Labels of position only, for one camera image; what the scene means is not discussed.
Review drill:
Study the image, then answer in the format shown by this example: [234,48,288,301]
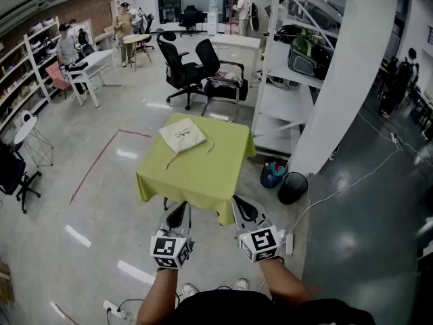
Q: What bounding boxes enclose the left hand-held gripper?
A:
[150,200,196,272]

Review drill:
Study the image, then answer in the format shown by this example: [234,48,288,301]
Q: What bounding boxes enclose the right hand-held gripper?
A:
[231,196,287,264]

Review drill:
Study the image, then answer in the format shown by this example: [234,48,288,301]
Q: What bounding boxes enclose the cream drawstring bag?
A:
[158,116,214,171]

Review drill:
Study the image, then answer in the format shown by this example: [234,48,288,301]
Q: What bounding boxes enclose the person's right forearm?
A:
[258,258,314,309]

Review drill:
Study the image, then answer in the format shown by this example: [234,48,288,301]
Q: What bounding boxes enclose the person's left forearm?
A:
[136,268,179,325]

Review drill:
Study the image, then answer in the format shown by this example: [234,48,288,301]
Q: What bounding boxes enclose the green and black bag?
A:
[287,36,334,81]

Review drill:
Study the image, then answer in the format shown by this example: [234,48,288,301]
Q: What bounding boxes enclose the blue waste bin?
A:
[259,156,288,189]

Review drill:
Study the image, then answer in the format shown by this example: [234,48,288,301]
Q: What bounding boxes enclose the green tablecloth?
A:
[135,112,257,225]

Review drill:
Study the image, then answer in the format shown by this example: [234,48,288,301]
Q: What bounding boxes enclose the black mesh waste bin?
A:
[277,171,309,205]

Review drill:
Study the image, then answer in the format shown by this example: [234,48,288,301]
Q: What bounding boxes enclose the person's left white shoe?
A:
[181,282,200,298]

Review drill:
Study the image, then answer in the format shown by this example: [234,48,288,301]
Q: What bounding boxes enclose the person's black shirt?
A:
[168,288,376,325]

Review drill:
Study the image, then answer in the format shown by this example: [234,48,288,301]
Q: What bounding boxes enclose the black cantilever chair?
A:
[195,38,250,121]

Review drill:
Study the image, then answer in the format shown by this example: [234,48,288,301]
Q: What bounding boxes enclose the pink clothes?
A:
[212,70,244,87]

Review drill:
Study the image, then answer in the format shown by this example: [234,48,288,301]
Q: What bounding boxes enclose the black office chair with headrest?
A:
[156,28,210,110]

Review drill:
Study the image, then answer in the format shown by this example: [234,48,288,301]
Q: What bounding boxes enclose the white cabinet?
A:
[209,33,262,87]

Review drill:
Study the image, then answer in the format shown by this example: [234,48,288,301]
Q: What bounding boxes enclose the black swivel chair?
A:
[0,140,43,215]

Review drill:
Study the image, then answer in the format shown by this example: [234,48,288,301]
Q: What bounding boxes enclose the white desk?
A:
[64,48,122,108]

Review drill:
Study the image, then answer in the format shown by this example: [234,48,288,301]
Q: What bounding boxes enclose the round wooden table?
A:
[122,33,153,72]

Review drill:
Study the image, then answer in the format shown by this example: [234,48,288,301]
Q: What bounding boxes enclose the pink chair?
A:
[45,61,72,100]

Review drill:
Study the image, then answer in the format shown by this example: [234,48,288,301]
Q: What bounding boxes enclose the white water dispenser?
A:
[206,0,219,36]

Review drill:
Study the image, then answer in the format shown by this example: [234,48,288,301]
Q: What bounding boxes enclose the red coat rack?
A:
[225,0,240,35]

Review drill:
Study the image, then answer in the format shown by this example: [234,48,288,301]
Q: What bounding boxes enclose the white cable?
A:
[289,112,405,236]

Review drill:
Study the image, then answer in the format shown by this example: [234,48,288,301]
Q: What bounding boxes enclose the white wire-leg side table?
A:
[13,115,55,168]

